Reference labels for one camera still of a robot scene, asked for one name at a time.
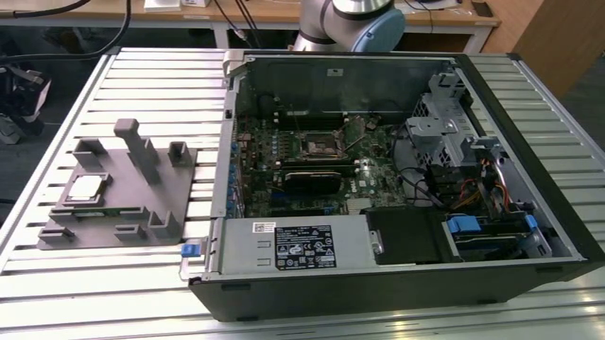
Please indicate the silver CPU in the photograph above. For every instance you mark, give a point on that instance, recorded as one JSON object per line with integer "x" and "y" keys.
{"x": 86, "y": 187}

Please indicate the thin metal locking lever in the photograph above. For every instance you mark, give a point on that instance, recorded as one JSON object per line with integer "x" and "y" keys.
{"x": 296, "y": 120}

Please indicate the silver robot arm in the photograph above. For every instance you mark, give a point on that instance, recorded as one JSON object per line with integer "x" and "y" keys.
{"x": 316, "y": 21}

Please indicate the white chair foot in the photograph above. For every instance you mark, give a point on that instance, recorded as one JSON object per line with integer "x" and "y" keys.
{"x": 8, "y": 132}

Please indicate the grey parts rack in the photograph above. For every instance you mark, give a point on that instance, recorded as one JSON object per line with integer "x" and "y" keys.
{"x": 126, "y": 198}

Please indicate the green RAM stick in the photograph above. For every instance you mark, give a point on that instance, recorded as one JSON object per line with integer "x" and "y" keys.
{"x": 108, "y": 212}

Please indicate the large white box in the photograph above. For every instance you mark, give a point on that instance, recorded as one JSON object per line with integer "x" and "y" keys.
{"x": 162, "y": 5}

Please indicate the small white box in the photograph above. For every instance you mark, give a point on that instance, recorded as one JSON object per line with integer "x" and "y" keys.
{"x": 196, "y": 3}

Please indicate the blue case latch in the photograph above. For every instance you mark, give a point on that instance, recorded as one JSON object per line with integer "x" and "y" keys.
{"x": 189, "y": 249}

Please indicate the black RAM slot bank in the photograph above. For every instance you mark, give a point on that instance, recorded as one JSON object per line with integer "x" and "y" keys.
{"x": 311, "y": 120}

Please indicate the grey power supply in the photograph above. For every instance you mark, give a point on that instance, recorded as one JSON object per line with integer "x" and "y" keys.
{"x": 245, "y": 248}

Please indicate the black expansion slot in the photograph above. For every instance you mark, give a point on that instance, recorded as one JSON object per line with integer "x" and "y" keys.
{"x": 316, "y": 163}

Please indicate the black graphics card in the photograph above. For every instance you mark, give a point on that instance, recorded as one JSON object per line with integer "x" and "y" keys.
{"x": 311, "y": 182}

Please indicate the white sticker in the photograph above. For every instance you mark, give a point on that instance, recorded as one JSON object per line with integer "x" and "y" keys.
{"x": 333, "y": 72}

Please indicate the silver chipset heat sink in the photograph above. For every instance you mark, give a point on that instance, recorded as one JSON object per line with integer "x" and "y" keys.
{"x": 357, "y": 205}

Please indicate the green motherboard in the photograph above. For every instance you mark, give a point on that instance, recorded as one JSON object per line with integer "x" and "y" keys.
{"x": 377, "y": 177}

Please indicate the black open PC case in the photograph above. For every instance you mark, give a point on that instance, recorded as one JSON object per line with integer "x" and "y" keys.
{"x": 329, "y": 297}

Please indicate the grey metal drive cage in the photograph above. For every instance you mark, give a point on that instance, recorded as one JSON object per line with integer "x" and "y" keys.
{"x": 430, "y": 131}

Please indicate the black plastic disk bay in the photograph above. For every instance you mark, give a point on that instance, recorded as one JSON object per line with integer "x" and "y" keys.
{"x": 406, "y": 237}

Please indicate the blue disk carrier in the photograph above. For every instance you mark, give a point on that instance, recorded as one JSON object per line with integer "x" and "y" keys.
{"x": 463, "y": 225}

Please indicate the black phone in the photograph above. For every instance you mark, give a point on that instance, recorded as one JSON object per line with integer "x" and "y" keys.
{"x": 482, "y": 8}

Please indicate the blue plastic clip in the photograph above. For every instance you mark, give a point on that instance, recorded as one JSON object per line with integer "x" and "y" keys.
{"x": 530, "y": 222}

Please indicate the wooden cabinet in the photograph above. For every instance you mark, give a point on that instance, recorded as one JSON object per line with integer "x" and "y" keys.
{"x": 556, "y": 35}

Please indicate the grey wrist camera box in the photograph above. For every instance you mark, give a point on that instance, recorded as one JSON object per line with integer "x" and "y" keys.
{"x": 40, "y": 99}

